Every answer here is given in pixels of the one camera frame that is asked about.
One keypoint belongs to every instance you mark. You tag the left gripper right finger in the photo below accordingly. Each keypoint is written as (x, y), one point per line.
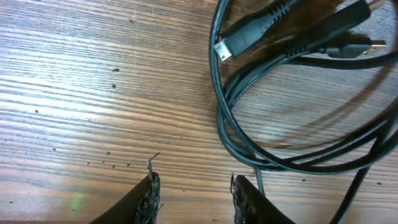
(252, 207)

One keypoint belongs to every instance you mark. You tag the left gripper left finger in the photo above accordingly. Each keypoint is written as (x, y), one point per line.
(139, 206)

